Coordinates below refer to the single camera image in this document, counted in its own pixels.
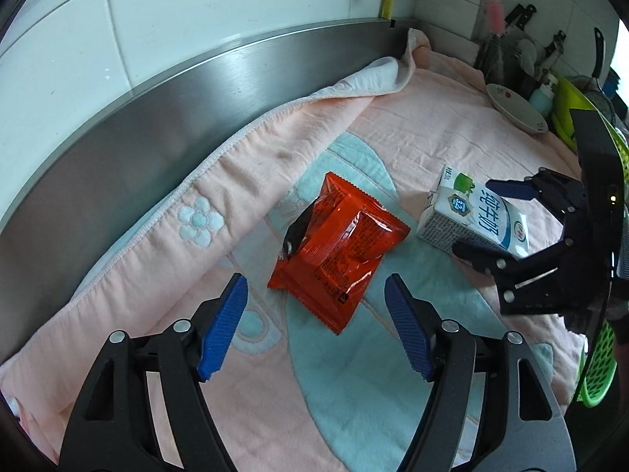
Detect green plastic basket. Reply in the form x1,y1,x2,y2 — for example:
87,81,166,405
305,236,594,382
570,319,621,408

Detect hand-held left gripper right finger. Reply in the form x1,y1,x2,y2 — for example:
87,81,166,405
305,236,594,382
384,273,577,472

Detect black handled tool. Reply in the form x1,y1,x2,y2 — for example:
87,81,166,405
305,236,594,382
543,32,566,67

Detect metal utensil holder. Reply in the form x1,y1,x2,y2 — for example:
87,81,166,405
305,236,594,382
474,37,536,95

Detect lime green dish rack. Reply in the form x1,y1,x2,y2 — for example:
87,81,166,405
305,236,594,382
549,75,629,185

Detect white blue milk carton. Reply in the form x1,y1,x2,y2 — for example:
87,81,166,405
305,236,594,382
417,164,532,261

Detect white ceramic plate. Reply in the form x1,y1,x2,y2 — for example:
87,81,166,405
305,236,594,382
486,83,548,135

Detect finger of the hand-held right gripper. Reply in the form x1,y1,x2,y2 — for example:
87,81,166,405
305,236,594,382
486,168,587,214
452,237,577,316

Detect light blue bottle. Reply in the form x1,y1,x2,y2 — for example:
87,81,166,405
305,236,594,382
530,83,555,116

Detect pink brush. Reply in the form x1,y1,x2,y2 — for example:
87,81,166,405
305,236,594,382
484,0,508,37

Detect black handled knives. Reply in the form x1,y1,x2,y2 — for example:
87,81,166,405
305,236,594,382
506,4,537,30

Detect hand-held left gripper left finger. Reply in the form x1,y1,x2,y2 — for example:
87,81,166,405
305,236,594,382
58,273,249,472

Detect red snack packet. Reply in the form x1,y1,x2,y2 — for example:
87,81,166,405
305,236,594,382
268,172,411,336

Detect black frying pan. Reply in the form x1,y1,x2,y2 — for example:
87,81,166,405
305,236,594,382
565,27,617,109

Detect pink flower-print towel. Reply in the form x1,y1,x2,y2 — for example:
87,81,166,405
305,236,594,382
0,28,590,472

